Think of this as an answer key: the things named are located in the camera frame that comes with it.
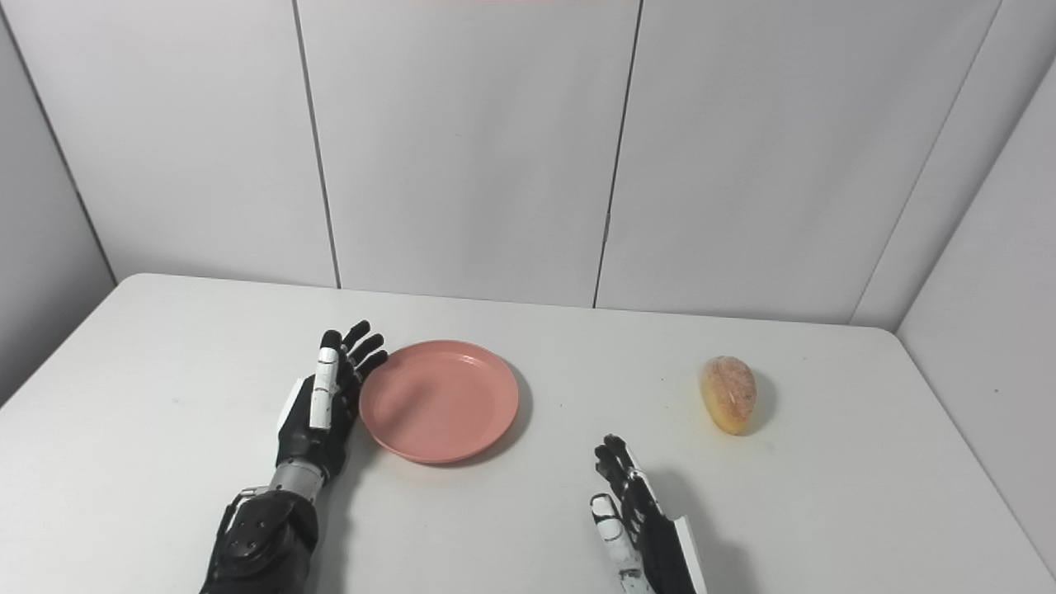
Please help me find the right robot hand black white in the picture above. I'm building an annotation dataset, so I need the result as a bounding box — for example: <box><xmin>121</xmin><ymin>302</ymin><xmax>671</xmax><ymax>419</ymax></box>
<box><xmin>589</xmin><ymin>434</ymin><xmax>709</xmax><ymax>594</ymax></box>

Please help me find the pink round plate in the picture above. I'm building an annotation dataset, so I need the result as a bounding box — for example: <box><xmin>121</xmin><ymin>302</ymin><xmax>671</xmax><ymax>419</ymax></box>
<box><xmin>359</xmin><ymin>340</ymin><xmax>521</xmax><ymax>464</ymax></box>

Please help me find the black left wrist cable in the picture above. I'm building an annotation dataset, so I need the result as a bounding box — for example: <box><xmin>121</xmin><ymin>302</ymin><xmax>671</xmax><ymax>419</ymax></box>
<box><xmin>205</xmin><ymin>487</ymin><xmax>273</xmax><ymax>587</ymax></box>

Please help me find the golden bread roll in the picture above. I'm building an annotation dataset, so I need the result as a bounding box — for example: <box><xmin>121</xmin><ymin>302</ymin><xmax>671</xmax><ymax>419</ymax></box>
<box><xmin>700</xmin><ymin>356</ymin><xmax>758</xmax><ymax>436</ymax></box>

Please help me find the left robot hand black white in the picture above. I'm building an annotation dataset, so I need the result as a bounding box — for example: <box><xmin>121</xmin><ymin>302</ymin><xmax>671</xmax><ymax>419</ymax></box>
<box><xmin>276</xmin><ymin>320</ymin><xmax>389</xmax><ymax>483</ymax></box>

